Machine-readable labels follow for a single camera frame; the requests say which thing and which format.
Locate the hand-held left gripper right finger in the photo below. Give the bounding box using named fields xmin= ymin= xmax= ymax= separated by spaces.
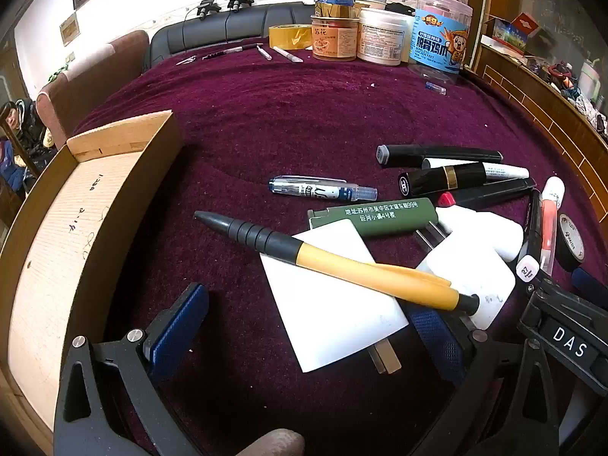
xmin=406 ymin=306 xmax=561 ymax=456

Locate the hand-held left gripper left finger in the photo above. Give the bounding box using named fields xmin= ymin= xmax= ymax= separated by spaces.
xmin=54 ymin=282 xmax=210 ymax=456

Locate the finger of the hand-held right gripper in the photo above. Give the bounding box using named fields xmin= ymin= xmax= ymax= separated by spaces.
xmin=571 ymin=267 xmax=608 ymax=298

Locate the black marker white cap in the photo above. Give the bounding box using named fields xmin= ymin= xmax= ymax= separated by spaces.
xmin=515 ymin=190 xmax=545 ymax=283

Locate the yellow and black pen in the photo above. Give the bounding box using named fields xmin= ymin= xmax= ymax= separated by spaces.
xmin=195 ymin=210 xmax=480 ymax=314

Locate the white card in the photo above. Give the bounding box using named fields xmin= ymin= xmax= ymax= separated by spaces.
xmin=260 ymin=218 xmax=410 ymax=374

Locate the wooden tray box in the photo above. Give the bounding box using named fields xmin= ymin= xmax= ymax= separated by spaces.
xmin=0 ymin=110 xmax=184 ymax=456

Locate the person's left hand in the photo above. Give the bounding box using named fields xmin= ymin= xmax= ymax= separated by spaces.
xmin=235 ymin=429 xmax=306 ymax=456

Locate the black tape roll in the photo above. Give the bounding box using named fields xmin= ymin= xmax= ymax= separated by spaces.
xmin=556 ymin=214 xmax=590 ymax=274

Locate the tan wooden stick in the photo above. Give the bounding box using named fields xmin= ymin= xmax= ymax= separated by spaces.
xmin=368 ymin=342 xmax=402 ymax=375

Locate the orange and white tube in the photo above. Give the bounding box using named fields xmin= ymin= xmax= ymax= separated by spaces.
xmin=539 ymin=177 xmax=566 ymax=276

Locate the black pen red tip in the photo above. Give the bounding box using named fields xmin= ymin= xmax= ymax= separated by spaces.
xmin=437 ymin=178 xmax=537 ymax=210

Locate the dark green flat tool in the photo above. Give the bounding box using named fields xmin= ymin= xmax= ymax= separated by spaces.
xmin=307 ymin=197 xmax=450 ymax=250

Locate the black lipstick gold band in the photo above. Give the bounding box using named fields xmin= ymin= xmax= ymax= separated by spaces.
xmin=398 ymin=162 xmax=488 ymax=198

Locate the wooden side cabinet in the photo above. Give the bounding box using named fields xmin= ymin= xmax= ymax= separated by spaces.
xmin=463 ymin=33 xmax=608 ymax=210

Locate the black marker grey cap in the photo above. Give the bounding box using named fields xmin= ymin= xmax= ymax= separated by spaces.
xmin=376 ymin=144 xmax=504 ymax=168

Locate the blue clear correction pen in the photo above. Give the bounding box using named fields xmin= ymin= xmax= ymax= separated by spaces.
xmin=268 ymin=176 xmax=378 ymax=203

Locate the white kettle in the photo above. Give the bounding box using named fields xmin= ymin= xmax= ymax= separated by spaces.
xmin=577 ymin=59 xmax=604 ymax=100

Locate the brown armchair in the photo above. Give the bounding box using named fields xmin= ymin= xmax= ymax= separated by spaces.
xmin=37 ymin=30 xmax=150 ymax=150

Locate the blue printed box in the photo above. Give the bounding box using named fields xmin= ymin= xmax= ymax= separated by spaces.
xmin=491 ymin=12 xmax=540 ymax=55

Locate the clear jar blue label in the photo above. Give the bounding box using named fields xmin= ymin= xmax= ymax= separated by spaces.
xmin=408 ymin=0 xmax=474 ymax=84

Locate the dark grey sofa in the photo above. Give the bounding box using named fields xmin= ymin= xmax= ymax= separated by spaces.
xmin=149 ymin=1 xmax=319 ymax=60

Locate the yellow tape roll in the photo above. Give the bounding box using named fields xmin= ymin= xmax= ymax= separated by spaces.
xmin=268 ymin=23 xmax=317 ymax=52

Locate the white plastic tub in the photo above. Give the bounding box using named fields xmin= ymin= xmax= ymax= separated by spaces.
xmin=357 ymin=7 xmax=416 ymax=67

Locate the orange label jar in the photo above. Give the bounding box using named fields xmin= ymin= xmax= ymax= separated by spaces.
xmin=311 ymin=15 xmax=359 ymax=62

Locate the small wall picture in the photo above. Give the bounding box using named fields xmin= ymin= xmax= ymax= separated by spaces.
xmin=59 ymin=12 xmax=81 ymax=47

